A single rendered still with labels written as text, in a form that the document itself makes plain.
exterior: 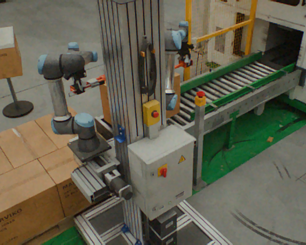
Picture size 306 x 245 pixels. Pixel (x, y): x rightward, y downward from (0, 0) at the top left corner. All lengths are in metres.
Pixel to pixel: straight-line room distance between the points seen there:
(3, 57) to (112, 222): 2.36
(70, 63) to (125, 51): 0.43
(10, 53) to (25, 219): 2.07
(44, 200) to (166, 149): 1.30
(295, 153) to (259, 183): 0.66
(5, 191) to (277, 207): 2.33
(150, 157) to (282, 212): 1.78
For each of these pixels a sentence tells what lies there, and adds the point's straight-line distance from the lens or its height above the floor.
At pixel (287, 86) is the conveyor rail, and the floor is 0.47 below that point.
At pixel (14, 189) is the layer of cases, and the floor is 0.54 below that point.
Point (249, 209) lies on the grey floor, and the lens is 3.36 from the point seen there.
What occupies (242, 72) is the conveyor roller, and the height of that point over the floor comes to 0.52.
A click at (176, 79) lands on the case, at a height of 1.04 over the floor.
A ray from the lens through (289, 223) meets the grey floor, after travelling 3.34.
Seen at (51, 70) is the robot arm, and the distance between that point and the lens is 2.08.
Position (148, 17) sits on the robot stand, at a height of 1.93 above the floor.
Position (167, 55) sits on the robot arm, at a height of 1.52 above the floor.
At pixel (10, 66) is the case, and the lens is 4.40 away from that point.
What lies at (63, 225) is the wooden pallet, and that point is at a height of 0.08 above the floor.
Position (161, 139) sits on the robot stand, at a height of 1.23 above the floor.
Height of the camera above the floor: 2.49
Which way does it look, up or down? 35 degrees down
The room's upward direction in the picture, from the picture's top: 3 degrees counter-clockwise
